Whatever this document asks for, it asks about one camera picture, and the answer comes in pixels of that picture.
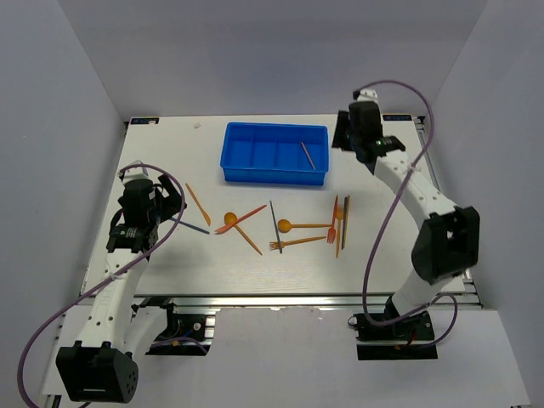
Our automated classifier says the grey-blue chopstick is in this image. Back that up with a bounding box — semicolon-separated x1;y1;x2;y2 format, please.
269;200;283;254
341;195;351;250

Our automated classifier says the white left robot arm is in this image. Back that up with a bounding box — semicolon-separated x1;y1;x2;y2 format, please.
55;169;186;404

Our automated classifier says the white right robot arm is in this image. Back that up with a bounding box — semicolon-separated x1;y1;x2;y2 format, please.
332;96;480;339

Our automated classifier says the blue chopstick left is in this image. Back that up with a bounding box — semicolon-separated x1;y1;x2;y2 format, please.
170;218;210;235

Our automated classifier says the right table label sticker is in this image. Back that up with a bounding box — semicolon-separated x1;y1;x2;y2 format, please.
382;114;413;122

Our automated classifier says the table label sticker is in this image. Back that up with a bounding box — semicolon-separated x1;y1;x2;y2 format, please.
129;117;160;126
382;114;413;122

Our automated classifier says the orange plastic knife left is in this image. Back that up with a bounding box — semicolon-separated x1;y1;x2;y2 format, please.
185;183;212;226

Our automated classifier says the blue divided plastic bin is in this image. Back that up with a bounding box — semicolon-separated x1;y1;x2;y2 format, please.
220;122;329;186

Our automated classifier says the red-orange plastic knife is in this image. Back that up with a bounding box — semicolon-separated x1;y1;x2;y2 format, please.
214;205;266;235

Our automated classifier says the orange spoon left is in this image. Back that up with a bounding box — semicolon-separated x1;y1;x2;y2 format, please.
224;212;263;255

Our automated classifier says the orange spoon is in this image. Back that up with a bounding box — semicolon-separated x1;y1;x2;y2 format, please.
224;212;263;255
277;219;331;234

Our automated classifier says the orange chopstick long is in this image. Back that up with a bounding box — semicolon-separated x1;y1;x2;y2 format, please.
335;219;341;258

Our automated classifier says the left table label sticker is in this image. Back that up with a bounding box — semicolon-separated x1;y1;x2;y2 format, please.
129;117;160;126

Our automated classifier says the red-orange fork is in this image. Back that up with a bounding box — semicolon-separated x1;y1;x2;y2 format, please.
326;202;337;244

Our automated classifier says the orange spoon centre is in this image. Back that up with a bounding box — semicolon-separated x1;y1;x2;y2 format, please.
277;219;331;234

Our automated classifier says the orange fork lower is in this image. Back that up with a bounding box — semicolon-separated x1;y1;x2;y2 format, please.
269;235;326;251

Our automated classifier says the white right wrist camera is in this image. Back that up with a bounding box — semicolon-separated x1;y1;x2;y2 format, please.
352;88;378;104

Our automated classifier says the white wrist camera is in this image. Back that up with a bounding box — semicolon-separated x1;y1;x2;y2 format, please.
352;88;378;104
117;161;149;184

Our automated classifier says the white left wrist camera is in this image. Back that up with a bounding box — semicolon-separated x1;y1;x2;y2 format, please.
117;161;149;184

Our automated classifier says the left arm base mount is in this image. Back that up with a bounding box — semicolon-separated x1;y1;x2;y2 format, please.
139;297;216;356

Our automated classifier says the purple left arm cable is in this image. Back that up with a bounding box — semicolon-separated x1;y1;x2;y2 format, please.
16;165;188;408

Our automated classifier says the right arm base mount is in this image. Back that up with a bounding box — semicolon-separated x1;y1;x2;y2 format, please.
347;311;438;361

